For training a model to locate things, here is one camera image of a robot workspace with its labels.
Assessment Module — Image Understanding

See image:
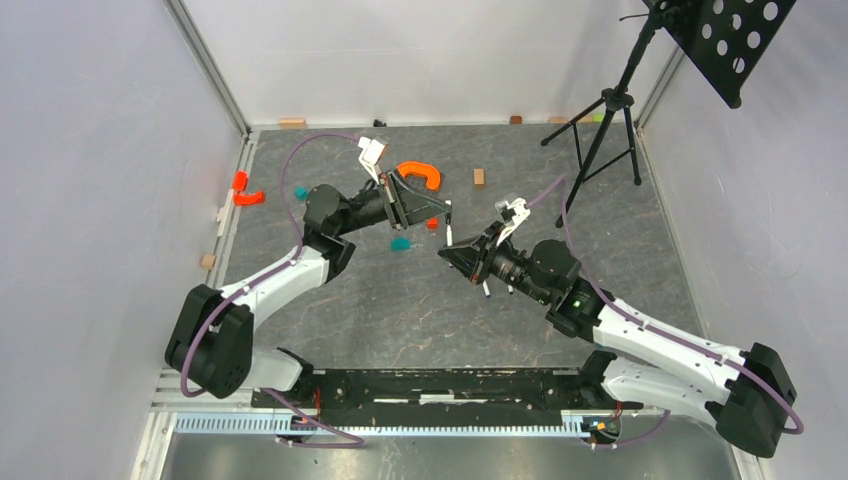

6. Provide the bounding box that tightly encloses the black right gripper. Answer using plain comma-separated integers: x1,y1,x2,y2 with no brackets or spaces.
439,221,551,306

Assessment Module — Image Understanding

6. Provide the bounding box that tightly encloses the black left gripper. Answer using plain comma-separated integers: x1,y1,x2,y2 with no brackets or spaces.
335,169,451,237

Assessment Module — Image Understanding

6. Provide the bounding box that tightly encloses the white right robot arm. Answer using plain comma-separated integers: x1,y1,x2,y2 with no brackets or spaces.
438,221,802,458

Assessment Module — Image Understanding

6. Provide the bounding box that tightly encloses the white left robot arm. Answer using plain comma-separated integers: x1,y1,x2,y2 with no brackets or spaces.
164,170,452,408

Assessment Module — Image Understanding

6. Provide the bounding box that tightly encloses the teal cube near pen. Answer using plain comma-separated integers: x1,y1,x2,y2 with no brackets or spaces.
390,237,412,252

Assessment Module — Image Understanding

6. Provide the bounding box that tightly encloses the orange arch block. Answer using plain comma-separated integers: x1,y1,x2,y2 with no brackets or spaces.
397,161,442,191

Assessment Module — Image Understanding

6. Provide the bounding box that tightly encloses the wooden block back right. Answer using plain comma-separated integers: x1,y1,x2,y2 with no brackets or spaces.
547,114,595,125

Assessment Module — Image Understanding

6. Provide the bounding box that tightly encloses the orange curved block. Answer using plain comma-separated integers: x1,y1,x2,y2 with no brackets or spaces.
233,191,266,206

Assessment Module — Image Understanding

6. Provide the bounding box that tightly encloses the black tripod stand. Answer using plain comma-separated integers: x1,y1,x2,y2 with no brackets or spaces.
540,1,670,228

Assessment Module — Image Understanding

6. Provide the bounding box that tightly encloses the orange block upright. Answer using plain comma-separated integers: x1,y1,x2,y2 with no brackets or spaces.
231,170,248,192

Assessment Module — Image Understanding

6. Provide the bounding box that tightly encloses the black perforated plate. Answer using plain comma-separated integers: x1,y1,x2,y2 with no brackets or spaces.
646,0,795,109

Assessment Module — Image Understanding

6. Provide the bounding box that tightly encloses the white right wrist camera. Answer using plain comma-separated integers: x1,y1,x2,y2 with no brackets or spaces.
495,196,531,246

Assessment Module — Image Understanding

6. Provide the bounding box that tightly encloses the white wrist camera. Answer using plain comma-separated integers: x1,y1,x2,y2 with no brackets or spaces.
495,196,531,246
357,136,387,182

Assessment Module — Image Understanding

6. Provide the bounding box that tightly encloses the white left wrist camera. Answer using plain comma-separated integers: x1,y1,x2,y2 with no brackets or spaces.
357,136,387,182

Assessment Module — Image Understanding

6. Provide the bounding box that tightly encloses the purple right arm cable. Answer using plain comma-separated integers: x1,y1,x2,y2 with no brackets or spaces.
526,175,806,452

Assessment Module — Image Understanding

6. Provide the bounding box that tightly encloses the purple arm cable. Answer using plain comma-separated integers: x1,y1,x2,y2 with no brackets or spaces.
180,132,367,450
526,175,806,452

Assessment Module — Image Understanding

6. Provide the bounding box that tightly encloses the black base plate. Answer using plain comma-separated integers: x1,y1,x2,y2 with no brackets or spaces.
284,367,642,428

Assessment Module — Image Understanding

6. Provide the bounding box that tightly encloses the wooden block back wall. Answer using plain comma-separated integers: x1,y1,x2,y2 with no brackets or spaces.
278,118,307,130

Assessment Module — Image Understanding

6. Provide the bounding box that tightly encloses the aluminium frame rail left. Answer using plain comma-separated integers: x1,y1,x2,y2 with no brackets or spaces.
204,130,261,288

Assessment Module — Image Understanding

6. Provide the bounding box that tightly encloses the wooden block left rail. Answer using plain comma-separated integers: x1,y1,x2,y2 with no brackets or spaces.
200,254,217,271

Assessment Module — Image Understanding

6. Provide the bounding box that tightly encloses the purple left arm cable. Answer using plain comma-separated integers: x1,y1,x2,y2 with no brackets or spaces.
180,132,367,450

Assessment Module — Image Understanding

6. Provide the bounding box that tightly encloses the aluminium corner post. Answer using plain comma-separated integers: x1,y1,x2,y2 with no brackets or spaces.
164,0,252,136

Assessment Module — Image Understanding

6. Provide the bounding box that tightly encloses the blue cable duct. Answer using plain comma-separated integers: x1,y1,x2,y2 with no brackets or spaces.
174,412,608,439

